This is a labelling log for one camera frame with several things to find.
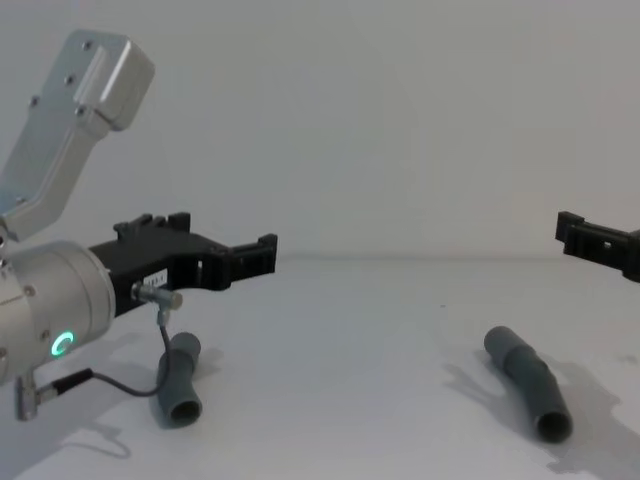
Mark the short grey bent pipe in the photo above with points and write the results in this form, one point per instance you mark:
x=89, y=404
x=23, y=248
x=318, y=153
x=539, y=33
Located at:
x=183, y=395

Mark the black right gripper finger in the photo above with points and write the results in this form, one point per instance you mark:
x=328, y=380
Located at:
x=595, y=242

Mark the long grey bent pipe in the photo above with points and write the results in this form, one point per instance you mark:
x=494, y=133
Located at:
x=530, y=375

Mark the white table cloth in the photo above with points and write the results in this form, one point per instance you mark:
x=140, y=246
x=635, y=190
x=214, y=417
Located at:
x=350, y=380

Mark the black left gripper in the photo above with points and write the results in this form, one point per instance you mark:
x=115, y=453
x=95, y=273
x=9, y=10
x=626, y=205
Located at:
x=150, y=260

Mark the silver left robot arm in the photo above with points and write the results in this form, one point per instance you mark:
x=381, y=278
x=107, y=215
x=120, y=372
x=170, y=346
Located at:
x=50, y=290

